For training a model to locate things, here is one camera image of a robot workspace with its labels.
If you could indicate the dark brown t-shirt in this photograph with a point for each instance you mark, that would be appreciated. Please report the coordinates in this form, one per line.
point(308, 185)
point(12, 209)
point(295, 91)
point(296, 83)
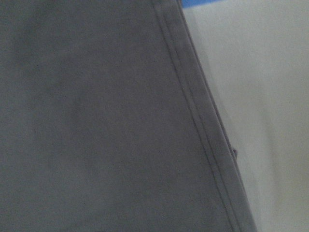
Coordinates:
point(107, 123)

